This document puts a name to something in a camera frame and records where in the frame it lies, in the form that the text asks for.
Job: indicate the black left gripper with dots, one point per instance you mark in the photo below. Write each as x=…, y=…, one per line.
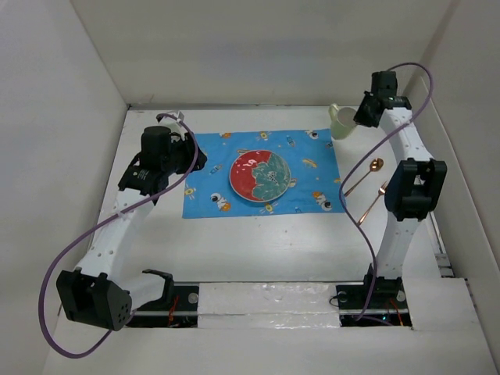
x=187, y=146

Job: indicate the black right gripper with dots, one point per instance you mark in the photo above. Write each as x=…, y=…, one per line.
x=360, y=118

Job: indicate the pale yellow mug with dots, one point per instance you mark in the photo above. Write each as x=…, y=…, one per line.
x=342, y=121

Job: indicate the copper spoon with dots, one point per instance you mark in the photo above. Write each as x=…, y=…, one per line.
x=375, y=165

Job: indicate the red and teal plate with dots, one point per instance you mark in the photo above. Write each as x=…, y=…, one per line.
x=259, y=176

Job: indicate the copper fork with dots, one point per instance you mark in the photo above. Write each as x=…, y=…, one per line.
x=380, y=193

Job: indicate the blue space-print placemat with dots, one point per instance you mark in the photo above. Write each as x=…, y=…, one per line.
x=310, y=154

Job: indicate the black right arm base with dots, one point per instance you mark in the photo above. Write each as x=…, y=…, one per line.
x=385, y=308

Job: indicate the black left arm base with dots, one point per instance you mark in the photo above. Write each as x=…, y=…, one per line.
x=178, y=311

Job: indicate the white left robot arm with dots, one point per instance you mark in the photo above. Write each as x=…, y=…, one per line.
x=95, y=293

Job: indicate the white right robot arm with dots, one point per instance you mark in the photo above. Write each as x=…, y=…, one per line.
x=415, y=186

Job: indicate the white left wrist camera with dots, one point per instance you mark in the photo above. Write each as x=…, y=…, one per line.
x=177, y=118

